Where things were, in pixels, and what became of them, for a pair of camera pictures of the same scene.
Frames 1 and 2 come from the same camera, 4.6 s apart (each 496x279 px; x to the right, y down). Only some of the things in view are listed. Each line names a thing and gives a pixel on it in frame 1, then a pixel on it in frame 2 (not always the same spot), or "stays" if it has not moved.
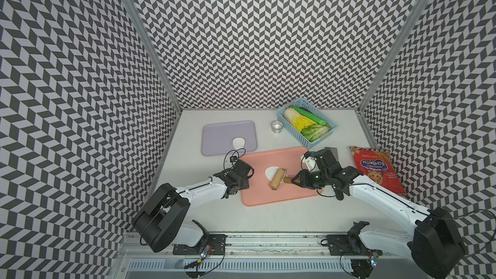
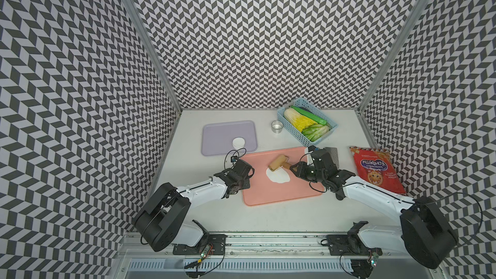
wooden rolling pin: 279,177 -> 279,161
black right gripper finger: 303,183 -> 300,175
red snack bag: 378,165 stays
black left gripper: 246,183 stays
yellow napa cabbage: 299,121 stays
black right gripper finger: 296,177 -> 299,165
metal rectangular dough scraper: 334,152 stays
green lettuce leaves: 314,132 stays
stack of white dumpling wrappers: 238,143 stays
